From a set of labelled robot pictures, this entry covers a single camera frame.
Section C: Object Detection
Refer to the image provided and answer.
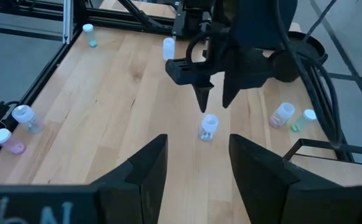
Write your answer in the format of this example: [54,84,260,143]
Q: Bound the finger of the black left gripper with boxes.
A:
[221,70,243,110]
[192,81,215,114]

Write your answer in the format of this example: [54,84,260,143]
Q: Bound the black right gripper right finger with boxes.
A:
[229,134,341,224]

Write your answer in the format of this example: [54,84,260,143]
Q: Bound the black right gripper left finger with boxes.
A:
[89,134,169,224]

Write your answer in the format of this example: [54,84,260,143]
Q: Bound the clear bottle white pills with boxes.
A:
[198,114,220,143]

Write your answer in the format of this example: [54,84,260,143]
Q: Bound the clear bottle pink pills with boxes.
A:
[269,102,296,129]

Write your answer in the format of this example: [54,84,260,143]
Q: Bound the white opaque bottle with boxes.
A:
[162,37,177,62]

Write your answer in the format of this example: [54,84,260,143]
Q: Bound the black round container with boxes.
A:
[288,30,328,84]

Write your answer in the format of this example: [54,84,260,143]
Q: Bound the green vial white cap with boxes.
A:
[290,108,318,133]

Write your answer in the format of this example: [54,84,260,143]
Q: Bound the clear bottle translucent cap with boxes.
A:
[11,105,45,135]

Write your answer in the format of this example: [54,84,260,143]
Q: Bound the pink vial white cap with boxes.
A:
[0,128,27,156]

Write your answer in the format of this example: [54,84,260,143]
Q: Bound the thin black cable loop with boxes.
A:
[185,30,215,63]

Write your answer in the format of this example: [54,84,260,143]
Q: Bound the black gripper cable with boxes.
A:
[272,0,345,149]

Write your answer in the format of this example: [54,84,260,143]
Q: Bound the wooden shelf black frame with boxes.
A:
[282,138,362,187]

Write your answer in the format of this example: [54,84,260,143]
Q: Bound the silver aluminium post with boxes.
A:
[62,0,75,45]

